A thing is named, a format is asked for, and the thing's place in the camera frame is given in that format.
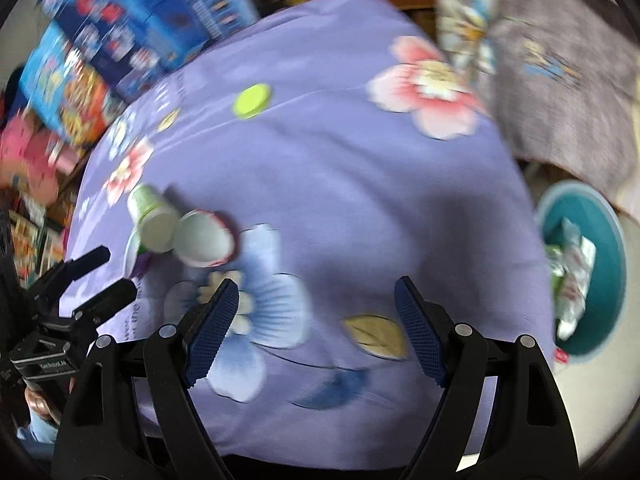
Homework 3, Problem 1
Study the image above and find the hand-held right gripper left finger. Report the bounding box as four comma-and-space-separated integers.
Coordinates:
52, 278, 240, 480

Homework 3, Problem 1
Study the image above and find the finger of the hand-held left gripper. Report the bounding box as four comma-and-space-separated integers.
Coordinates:
25, 245, 112, 307
52, 280, 139, 332

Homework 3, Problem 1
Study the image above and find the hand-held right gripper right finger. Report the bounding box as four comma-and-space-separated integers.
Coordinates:
394, 276, 581, 480

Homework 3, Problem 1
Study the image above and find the green white paper cup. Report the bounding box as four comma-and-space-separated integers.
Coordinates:
126, 183, 180, 254

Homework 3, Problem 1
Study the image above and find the red white paper cup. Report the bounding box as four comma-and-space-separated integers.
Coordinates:
173, 208, 236, 268

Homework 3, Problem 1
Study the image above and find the silver packet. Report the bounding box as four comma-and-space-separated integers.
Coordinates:
545, 217, 599, 342

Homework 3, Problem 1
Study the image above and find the blue plastic bin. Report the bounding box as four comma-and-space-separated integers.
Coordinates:
532, 180, 629, 359

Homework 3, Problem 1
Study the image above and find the green bottle cap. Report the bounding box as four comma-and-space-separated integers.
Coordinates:
232, 83, 273, 120

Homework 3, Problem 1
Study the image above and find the person's left forearm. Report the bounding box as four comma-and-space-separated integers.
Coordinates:
17, 410, 62, 445

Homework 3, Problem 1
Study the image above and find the person's left hand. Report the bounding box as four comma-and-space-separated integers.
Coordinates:
22, 387, 64, 419

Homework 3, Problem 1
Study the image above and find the pink toy box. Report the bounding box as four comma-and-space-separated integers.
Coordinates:
0, 112, 82, 207

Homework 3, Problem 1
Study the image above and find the purple floral tablecloth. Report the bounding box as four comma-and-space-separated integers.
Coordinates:
65, 0, 557, 457

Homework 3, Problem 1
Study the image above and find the dark blue toy box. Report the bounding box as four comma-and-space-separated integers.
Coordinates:
42, 0, 261, 102

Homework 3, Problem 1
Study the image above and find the grey floral cloth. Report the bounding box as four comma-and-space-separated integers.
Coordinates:
435, 0, 640, 222

